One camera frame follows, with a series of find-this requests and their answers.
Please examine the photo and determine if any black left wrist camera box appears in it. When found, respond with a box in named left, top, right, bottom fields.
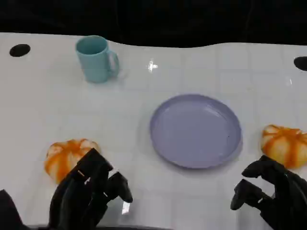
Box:
left=0, top=189, right=24, bottom=230

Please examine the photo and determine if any lilac plate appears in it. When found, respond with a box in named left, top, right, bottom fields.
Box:
left=149, top=93, right=243, bottom=170

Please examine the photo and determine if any pale green mug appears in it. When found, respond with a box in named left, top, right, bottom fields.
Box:
left=75, top=35, right=120, bottom=84

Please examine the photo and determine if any orange white toy bread roll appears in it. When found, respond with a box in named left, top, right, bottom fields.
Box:
left=44, top=138, right=101, bottom=184
left=260, top=124, right=307, bottom=170

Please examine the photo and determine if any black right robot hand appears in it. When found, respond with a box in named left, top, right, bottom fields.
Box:
left=230, top=155, right=307, bottom=230

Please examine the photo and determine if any black backdrop cloth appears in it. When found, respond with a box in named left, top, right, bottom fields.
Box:
left=0, top=0, right=307, bottom=48

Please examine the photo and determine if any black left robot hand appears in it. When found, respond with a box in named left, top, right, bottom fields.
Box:
left=49, top=148, right=134, bottom=230

